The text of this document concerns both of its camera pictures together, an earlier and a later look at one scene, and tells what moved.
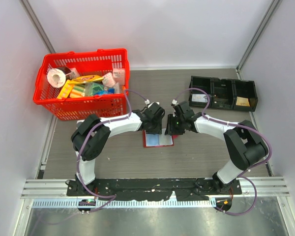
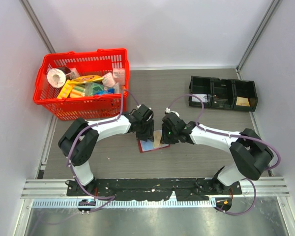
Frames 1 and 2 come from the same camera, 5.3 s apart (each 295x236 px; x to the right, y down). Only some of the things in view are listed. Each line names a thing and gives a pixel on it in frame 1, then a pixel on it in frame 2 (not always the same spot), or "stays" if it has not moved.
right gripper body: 175,125 -> 169,136
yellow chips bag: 92,78 stays
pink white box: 119,75 stays
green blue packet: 93,89 stays
